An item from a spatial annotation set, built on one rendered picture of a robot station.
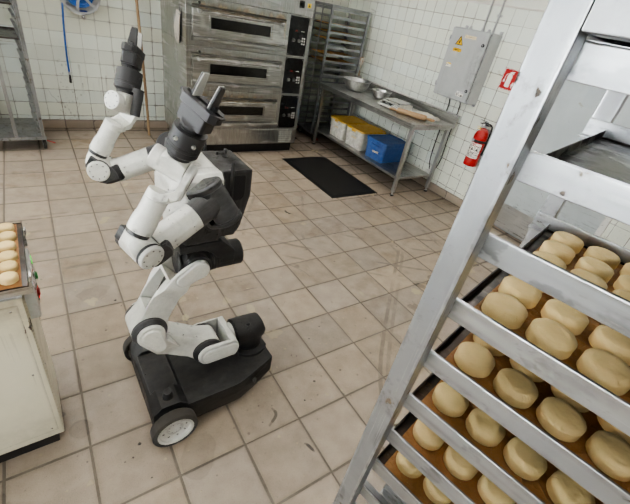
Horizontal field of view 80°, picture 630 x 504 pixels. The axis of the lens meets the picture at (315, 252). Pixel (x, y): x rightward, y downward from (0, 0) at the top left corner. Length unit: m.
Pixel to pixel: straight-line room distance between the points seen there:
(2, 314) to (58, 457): 0.79
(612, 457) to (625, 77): 0.39
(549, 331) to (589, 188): 0.18
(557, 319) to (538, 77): 0.30
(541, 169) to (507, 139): 0.05
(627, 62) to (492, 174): 0.12
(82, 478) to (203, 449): 0.48
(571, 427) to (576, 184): 0.29
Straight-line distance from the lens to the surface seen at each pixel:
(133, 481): 1.99
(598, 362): 0.51
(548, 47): 0.38
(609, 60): 0.40
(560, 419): 0.56
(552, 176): 0.41
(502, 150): 0.39
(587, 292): 0.43
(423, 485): 0.77
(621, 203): 0.40
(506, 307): 0.51
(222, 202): 1.24
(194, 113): 1.01
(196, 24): 4.66
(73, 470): 2.07
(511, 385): 0.56
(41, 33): 5.50
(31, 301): 1.61
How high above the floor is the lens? 1.77
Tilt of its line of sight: 33 degrees down
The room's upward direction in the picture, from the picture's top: 12 degrees clockwise
